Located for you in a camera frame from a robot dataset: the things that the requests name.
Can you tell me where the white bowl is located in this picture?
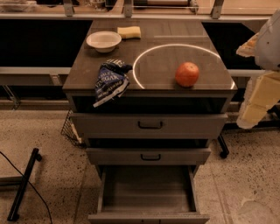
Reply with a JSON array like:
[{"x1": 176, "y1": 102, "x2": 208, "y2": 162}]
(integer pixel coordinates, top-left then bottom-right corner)
[{"x1": 86, "y1": 31, "x2": 122, "y2": 53}]

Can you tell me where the black metal floor stand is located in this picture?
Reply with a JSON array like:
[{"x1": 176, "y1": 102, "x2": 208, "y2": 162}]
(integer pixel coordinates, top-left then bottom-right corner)
[{"x1": 7, "y1": 148, "x2": 42, "y2": 221}]

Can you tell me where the black floor cable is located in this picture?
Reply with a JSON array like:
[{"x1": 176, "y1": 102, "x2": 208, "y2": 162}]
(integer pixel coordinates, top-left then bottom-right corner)
[{"x1": 0, "y1": 150, "x2": 53, "y2": 224}]

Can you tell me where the blue chip bag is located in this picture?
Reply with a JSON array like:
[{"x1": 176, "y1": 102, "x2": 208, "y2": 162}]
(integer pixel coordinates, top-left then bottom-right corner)
[{"x1": 93, "y1": 59, "x2": 132, "y2": 108}]

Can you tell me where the wire mesh basket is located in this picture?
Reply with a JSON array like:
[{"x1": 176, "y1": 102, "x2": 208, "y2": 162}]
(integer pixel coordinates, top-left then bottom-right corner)
[{"x1": 60, "y1": 109, "x2": 84, "y2": 148}]

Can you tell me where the grey drawer cabinet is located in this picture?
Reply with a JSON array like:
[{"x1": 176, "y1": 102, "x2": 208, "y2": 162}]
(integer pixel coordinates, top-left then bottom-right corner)
[{"x1": 63, "y1": 19, "x2": 237, "y2": 111}]

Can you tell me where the open bottom grey drawer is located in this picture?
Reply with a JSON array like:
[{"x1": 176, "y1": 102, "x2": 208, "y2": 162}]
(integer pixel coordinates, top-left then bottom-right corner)
[{"x1": 88, "y1": 165, "x2": 209, "y2": 224}]

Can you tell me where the middle grey drawer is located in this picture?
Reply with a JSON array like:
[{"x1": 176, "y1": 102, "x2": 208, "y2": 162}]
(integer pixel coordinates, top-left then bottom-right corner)
[{"x1": 86, "y1": 148, "x2": 211, "y2": 165}]

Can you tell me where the black table leg frame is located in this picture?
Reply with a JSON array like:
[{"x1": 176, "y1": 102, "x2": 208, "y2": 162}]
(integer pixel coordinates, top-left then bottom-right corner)
[{"x1": 218, "y1": 104, "x2": 280, "y2": 158}]

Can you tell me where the top grey drawer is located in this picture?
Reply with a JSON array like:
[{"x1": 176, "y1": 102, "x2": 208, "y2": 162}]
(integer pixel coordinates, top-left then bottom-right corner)
[{"x1": 71, "y1": 113, "x2": 228, "y2": 139}]

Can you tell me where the red orange apple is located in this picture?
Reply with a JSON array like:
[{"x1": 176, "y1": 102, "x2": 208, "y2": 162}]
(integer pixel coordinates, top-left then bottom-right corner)
[{"x1": 175, "y1": 62, "x2": 200, "y2": 88}]

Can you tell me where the yellow sponge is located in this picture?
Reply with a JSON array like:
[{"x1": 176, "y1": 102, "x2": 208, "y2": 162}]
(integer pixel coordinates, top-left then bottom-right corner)
[{"x1": 117, "y1": 26, "x2": 141, "y2": 39}]

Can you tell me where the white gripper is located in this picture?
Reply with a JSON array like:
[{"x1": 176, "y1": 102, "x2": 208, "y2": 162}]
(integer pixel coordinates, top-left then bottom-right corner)
[{"x1": 236, "y1": 9, "x2": 280, "y2": 128}]

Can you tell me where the grey metal rail frame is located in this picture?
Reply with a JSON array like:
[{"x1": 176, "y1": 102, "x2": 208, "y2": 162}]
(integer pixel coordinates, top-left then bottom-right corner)
[{"x1": 0, "y1": 66, "x2": 71, "y2": 86}]

